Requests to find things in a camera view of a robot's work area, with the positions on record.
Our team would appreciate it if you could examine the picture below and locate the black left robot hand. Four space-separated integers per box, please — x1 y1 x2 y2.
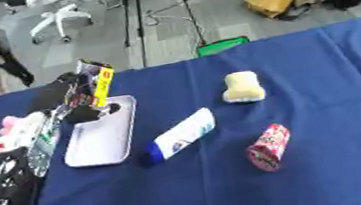
22 65 125 131

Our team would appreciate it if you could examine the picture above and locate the yellow and black snack box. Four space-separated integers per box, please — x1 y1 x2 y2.
72 54 121 112

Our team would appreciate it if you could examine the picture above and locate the white tray box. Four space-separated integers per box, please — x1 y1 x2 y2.
55 93 146 172

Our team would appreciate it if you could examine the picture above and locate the pink and white soft toy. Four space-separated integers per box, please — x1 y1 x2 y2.
0 109 53 160

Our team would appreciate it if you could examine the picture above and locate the white office chair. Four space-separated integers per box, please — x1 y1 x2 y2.
2 0 100 52

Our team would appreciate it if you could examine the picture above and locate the black tripod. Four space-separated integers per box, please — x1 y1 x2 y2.
117 0 212 71

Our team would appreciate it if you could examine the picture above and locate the white tube with blue cap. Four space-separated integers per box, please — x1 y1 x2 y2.
133 105 223 169

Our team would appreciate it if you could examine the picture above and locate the pale yellow sponge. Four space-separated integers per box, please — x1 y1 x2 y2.
217 68 269 108

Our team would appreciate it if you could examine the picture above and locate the white cable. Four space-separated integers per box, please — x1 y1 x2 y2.
140 3 197 30

